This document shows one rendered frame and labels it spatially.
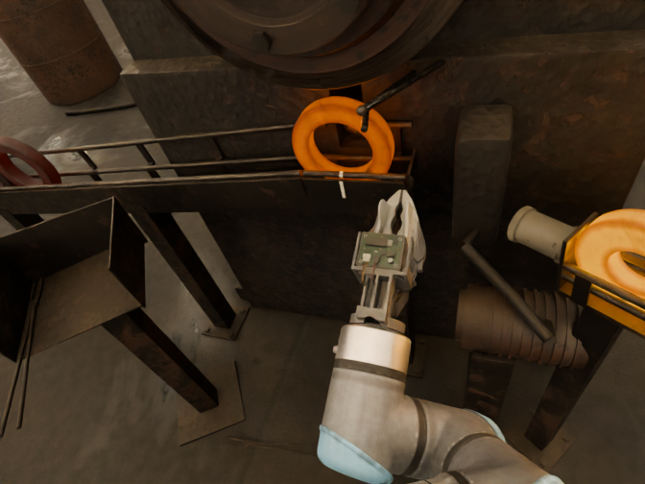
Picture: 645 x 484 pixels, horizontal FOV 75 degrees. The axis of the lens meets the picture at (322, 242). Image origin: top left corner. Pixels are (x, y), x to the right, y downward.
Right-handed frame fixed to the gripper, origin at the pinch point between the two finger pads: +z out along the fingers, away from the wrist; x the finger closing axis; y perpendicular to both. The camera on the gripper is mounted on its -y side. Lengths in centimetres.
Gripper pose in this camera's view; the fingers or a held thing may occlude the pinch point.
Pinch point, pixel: (401, 201)
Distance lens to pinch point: 64.5
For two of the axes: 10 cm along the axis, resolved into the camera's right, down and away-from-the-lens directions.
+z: 2.2, -9.1, 3.4
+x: -9.4, -1.0, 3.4
